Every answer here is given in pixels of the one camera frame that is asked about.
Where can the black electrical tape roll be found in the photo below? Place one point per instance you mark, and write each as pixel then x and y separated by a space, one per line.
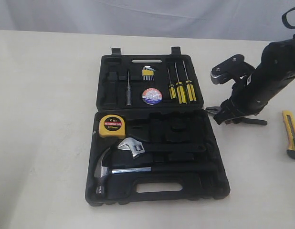
pixel 152 96

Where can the adjustable wrench black handle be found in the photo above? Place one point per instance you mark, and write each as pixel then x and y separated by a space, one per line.
pixel 137 148

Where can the yellow utility knife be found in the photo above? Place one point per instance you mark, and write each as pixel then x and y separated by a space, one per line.
pixel 289 122

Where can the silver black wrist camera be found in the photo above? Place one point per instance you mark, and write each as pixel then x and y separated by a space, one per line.
pixel 233 68

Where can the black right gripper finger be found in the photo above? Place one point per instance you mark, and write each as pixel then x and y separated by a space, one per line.
pixel 227 112
pixel 242 118

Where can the right yellow black screwdriver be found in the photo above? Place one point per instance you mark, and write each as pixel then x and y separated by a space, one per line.
pixel 189 86

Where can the grey voltage tester screwdriver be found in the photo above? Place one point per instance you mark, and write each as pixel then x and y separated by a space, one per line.
pixel 128 90

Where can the yellow measuring tape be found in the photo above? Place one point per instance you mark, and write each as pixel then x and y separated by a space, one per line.
pixel 112 126

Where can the yellow hex key set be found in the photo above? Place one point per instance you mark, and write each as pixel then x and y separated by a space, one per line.
pixel 148 73

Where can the black plastic tool case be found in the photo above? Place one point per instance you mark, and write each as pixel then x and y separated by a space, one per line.
pixel 166 122

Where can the yellow black screwdriver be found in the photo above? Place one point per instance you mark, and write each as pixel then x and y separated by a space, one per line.
pixel 171 87
pixel 189 86
pixel 180 89

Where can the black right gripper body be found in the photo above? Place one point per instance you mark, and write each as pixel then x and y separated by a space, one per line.
pixel 264 84

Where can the left yellow black screwdriver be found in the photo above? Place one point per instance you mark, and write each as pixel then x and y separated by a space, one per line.
pixel 171 87

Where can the middle yellow black screwdriver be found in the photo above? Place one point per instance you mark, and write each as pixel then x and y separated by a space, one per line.
pixel 180 89

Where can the orange black combination pliers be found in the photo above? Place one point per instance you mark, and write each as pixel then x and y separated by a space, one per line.
pixel 215 109

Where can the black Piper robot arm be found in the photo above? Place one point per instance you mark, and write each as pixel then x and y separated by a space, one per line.
pixel 277 56

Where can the claw hammer black handle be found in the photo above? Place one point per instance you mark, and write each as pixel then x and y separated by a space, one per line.
pixel 102 172

